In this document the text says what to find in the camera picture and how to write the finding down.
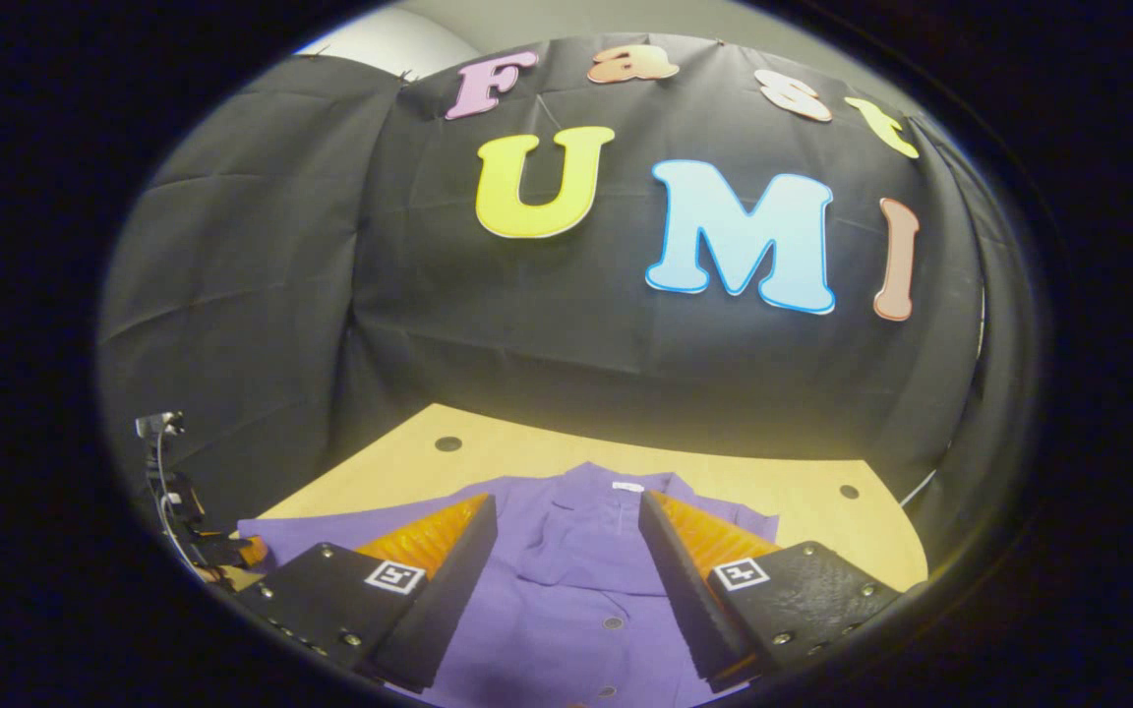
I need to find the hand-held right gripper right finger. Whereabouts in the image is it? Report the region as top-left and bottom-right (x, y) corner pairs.
(637, 489), (902, 694)

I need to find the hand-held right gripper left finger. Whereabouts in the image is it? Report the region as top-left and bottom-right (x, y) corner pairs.
(232, 492), (499, 694)

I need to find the purple button shirt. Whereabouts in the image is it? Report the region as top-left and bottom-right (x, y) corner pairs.
(237, 460), (782, 708)

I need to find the black backdrop cloth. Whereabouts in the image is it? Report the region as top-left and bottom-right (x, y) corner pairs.
(96, 34), (1040, 552)

